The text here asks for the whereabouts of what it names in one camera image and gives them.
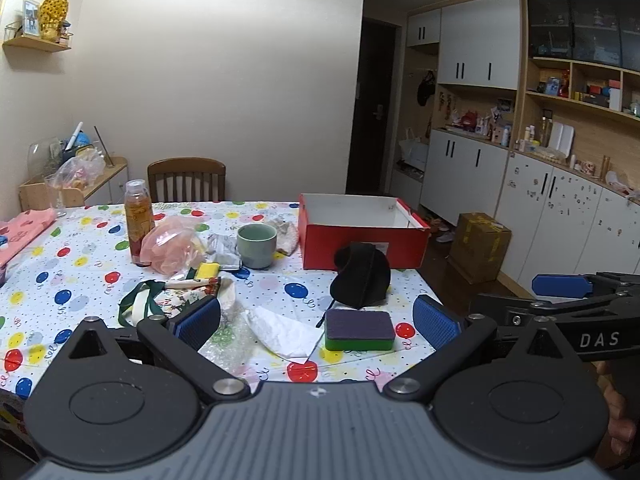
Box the white tissue paper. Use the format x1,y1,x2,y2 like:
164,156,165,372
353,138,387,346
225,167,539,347
242,306,327,365

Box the wooden chair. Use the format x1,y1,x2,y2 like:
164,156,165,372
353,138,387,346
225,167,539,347
147,157,227,204

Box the small photo frame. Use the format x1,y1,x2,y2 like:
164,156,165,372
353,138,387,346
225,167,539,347
21,0,41,37

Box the cardboard box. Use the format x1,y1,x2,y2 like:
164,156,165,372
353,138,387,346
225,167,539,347
448,212,512,285

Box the orange drink bottle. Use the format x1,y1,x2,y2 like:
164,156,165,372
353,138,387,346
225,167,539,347
123,178,155,268

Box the black cloth face mask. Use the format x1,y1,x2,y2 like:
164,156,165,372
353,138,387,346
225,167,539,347
315,241,392,329

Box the small wooden cabinet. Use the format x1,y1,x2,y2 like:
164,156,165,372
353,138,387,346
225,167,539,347
18,156,130,211

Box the white wall cabinet unit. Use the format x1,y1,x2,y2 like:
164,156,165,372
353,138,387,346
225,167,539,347
390,0,640,302

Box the pink cloth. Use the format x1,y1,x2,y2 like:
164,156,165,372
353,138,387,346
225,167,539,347
0,208,58,266

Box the white box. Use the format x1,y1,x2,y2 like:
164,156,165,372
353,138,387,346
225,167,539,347
548,122,576,159

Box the black hanging bag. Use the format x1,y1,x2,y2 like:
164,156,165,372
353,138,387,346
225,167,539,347
417,69,437,108

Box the pink plastic bag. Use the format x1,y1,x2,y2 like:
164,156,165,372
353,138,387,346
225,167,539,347
139,216,206,276

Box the clear plastic snack bag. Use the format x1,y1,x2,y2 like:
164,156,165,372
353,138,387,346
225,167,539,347
52,152,107,191

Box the wooden wall shelf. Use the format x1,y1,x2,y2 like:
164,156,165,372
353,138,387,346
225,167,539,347
2,22,74,54

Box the dark door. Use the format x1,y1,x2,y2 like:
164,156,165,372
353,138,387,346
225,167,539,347
352,16,404,196

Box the green sponge with purple top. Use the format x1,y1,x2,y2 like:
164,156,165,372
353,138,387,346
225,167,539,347
323,308,396,352

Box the golden ornament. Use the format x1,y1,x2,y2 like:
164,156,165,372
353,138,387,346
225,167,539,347
38,0,71,41

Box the green ceramic cup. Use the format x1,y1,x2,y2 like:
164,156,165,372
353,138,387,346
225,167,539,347
236,223,279,270

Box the person's right hand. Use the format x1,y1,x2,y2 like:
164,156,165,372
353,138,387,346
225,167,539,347
595,360,640,472

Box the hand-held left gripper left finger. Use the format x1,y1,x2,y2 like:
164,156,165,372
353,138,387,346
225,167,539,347
69,296,251,405

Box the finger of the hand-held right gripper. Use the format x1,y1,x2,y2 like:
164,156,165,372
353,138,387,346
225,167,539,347
531,272,634,298
468,293,554,332

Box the clear bubble wrap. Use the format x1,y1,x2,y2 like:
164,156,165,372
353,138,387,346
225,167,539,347
199,310,272,377

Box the white tube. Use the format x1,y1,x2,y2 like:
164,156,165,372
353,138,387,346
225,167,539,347
63,121,84,151

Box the printed cloth bag green straps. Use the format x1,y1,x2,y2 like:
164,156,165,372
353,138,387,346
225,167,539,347
118,276,237,327

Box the clear drinking glass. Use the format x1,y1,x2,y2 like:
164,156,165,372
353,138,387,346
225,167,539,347
43,173,69,219

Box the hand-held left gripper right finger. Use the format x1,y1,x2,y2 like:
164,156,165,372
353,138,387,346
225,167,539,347
382,293,577,405

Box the red shoe box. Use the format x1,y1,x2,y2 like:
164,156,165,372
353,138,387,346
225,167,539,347
298,193,431,271

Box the crumpled patterned cloth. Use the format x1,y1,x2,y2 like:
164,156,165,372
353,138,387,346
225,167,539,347
264,218,301,257

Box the balloon print tablecloth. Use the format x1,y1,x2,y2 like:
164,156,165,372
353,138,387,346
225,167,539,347
0,200,442,403

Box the silver foil packet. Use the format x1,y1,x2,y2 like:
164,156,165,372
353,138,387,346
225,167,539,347
206,233,244,270

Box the white shopping bag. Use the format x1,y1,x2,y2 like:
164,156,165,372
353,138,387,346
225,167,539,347
398,127,430,171

